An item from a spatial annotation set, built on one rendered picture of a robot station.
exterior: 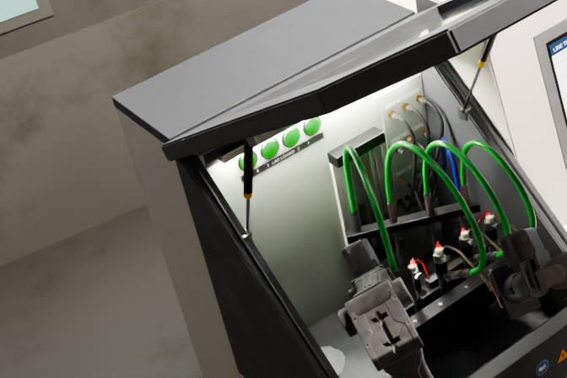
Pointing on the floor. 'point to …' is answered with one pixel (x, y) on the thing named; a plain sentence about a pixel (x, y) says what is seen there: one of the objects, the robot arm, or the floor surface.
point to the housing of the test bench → (297, 29)
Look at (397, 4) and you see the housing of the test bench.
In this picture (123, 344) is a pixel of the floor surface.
